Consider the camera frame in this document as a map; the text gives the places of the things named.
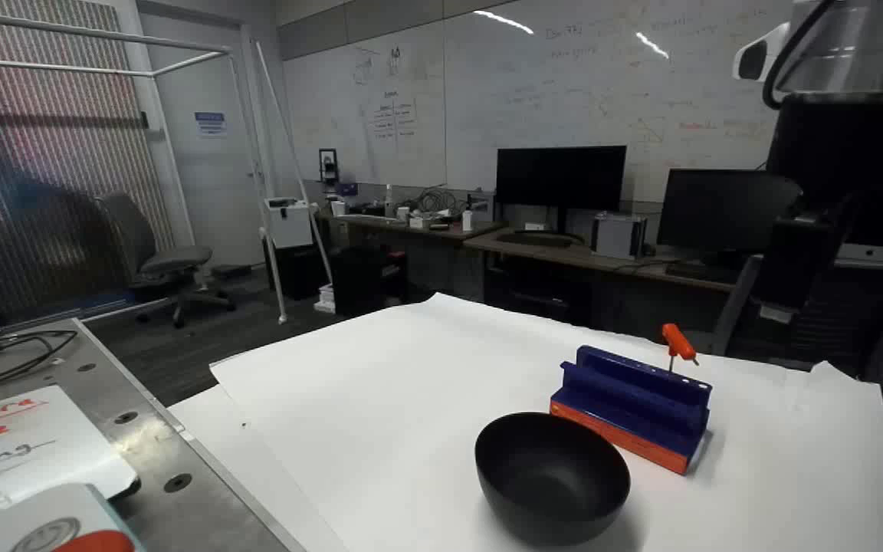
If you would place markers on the black computer monitor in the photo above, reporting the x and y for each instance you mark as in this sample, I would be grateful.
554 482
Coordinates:
723 211
562 178

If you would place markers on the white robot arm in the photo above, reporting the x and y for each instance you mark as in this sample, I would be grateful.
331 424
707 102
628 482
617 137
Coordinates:
820 282

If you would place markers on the white door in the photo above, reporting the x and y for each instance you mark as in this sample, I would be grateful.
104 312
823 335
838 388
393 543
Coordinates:
206 116

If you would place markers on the wooden desk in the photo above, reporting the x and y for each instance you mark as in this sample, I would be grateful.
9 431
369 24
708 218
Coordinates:
494 240

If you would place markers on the black bowl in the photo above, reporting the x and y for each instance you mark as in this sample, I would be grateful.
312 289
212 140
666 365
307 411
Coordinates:
549 479

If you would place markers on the black keyboard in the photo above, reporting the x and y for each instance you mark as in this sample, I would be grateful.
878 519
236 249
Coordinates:
539 237

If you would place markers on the white paper sheet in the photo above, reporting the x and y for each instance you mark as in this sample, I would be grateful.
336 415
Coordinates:
359 435

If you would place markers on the orange handled tool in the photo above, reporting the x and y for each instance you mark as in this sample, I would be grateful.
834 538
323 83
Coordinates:
680 344

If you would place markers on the white paper with writing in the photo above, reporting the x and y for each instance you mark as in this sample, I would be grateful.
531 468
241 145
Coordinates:
48 441

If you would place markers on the blue and orange tool holder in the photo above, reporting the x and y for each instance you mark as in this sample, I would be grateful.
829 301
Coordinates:
645 410

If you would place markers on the grey office chair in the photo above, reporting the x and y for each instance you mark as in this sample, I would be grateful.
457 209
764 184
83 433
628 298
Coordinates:
175 272

